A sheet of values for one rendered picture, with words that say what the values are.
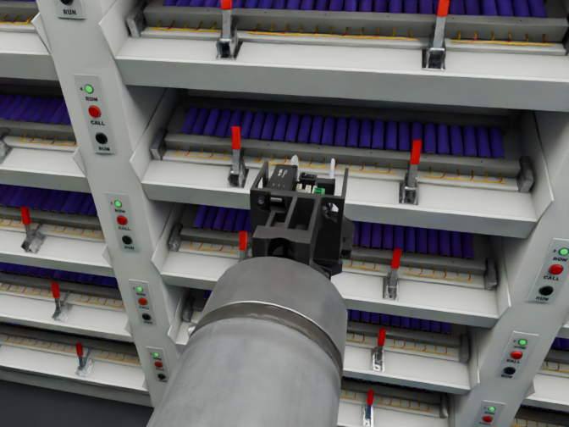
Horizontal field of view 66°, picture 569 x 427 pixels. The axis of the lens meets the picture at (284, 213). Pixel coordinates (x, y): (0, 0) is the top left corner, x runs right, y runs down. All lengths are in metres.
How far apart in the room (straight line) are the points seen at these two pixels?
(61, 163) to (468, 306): 0.74
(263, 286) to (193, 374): 0.06
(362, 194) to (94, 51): 0.43
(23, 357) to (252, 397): 1.19
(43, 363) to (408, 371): 0.90
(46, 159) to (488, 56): 0.71
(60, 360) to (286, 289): 1.09
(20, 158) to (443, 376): 0.88
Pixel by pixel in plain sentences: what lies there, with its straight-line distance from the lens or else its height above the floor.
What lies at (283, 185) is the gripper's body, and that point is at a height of 0.91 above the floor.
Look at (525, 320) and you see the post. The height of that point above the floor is 0.53.
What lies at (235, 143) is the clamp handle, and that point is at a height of 0.80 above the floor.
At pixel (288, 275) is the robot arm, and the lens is 0.25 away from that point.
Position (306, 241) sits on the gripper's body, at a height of 0.92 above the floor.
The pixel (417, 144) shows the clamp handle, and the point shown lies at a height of 0.82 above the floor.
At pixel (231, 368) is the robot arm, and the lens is 0.21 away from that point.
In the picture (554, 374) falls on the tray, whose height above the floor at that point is 0.36.
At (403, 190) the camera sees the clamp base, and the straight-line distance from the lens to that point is 0.66.
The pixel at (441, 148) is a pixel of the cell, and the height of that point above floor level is 0.79.
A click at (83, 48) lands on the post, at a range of 0.70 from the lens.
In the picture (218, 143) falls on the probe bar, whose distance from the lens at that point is 0.73.
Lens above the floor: 1.08
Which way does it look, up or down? 34 degrees down
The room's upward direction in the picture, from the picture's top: straight up
